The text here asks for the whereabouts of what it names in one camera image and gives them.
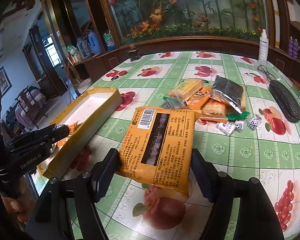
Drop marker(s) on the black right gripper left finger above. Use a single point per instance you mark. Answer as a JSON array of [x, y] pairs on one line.
[[103, 173]]

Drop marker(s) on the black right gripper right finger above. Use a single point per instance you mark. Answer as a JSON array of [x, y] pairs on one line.
[[205, 174]]

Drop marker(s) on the large orange snack bag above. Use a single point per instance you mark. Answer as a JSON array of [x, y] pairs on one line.
[[157, 148]]

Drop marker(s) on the orange cracker packet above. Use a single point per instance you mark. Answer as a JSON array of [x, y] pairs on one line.
[[207, 108]]

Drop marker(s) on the silver foil snack packet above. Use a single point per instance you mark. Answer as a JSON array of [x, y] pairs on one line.
[[227, 92]]

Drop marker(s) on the yellow green cracker pack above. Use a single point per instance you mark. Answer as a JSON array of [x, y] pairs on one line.
[[184, 90]]

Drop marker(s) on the orange snack packet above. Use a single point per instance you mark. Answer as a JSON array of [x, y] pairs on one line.
[[72, 128]]

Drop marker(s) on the left hand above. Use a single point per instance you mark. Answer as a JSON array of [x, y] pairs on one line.
[[20, 209]]

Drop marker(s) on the yellow taped foam box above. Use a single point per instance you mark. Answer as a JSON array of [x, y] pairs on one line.
[[89, 112]]

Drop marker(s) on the white plastic bucket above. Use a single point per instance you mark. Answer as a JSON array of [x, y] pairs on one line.
[[84, 85]]

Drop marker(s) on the black glasses case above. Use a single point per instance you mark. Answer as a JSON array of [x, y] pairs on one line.
[[285, 100]]

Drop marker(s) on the black eyeglasses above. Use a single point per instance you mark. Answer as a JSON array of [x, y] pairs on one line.
[[263, 70]]

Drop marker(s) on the dark ink bottle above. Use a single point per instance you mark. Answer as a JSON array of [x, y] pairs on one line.
[[133, 53]]

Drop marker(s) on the blue thermos jug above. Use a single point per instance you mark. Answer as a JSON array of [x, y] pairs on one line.
[[94, 43]]

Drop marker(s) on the white spray bottle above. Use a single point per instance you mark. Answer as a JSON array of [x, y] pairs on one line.
[[263, 46]]

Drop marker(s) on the purple bottles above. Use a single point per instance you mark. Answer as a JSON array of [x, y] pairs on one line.
[[293, 48]]

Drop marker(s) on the framed wall painting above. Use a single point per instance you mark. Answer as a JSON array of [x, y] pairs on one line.
[[5, 83]]

